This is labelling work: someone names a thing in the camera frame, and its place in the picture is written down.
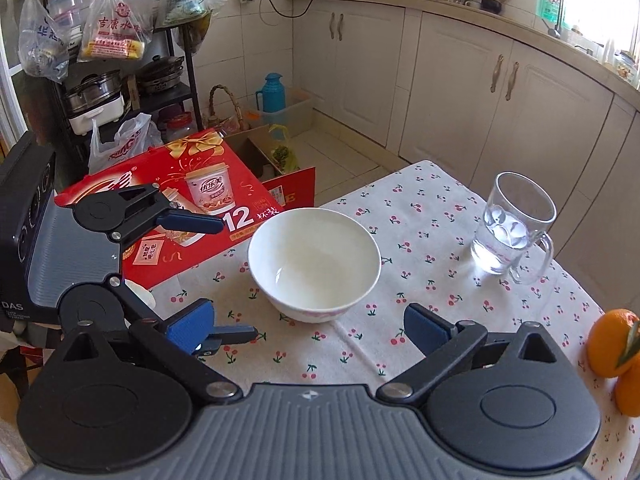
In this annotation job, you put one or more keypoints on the orange with green leaf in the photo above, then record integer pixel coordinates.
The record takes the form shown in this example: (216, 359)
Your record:
(612, 342)

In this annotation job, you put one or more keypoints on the white bowl with pink flowers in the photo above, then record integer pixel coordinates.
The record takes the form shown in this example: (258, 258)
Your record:
(310, 260)

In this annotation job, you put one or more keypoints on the red printed gift box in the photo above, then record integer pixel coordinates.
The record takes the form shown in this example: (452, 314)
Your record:
(200, 170)

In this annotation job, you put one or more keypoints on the stacked plastic food containers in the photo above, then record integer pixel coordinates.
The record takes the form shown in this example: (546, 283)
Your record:
(67, 10)

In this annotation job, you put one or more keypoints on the translucent plastic storage bin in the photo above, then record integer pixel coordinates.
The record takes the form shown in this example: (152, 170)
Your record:
(297, 112)

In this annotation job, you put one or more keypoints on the clear plastic bag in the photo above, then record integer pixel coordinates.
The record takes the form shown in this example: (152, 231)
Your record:
(45, 45)

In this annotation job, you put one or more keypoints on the steel steamer pot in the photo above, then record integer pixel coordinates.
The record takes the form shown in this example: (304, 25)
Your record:
(95, 97)

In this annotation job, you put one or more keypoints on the white shopping bag red print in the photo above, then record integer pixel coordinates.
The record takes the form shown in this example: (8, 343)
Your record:
(125, 142)

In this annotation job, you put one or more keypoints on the plastic bag with red print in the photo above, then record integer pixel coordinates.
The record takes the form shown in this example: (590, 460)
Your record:
(115, 25)

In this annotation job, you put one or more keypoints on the teal thermos jug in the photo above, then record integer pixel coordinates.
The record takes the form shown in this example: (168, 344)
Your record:
(272, 91)

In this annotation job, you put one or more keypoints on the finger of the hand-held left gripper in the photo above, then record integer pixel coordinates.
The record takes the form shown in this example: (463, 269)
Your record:
(195, 221)
(235, 334)

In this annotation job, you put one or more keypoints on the small black pan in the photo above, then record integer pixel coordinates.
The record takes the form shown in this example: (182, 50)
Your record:
(492, 4)

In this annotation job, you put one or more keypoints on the green packet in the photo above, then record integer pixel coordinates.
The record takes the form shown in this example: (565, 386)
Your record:
(547, 12)

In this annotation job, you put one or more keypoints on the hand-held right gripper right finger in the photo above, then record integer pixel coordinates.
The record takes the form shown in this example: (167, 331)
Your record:
(425, 327)

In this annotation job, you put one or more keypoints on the black metal shelf rack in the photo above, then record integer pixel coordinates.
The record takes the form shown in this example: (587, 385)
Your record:
(192, 70)

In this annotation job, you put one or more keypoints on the glass jar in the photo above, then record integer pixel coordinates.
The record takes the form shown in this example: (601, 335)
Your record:
(629, 66)

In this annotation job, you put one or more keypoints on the orange without leaf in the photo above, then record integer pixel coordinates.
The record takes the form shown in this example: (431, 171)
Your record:
(630, 395)

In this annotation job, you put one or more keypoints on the metal kitchen faucet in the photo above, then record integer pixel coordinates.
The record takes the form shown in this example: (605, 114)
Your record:
(555, 5)

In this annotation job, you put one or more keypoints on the open brown cardboard box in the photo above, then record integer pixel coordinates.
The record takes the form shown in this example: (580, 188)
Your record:
(255, 152)

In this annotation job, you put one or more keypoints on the jar with red lid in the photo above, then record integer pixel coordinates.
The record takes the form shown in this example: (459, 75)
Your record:
(179, 127)

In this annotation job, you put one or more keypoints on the wicker basket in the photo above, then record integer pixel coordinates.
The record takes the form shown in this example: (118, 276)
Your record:
(225, 110)

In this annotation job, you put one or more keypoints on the cherry print tablecloth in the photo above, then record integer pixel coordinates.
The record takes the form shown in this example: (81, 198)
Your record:
(425, 240)

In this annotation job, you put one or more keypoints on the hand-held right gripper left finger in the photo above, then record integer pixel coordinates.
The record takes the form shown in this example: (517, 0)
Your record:
(190, 327)

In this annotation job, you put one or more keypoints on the white kitchen cabinets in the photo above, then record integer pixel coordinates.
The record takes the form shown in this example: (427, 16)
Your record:
(450, 85)

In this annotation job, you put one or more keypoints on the clear glass mug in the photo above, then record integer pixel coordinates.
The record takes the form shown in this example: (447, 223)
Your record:
(515, 230)

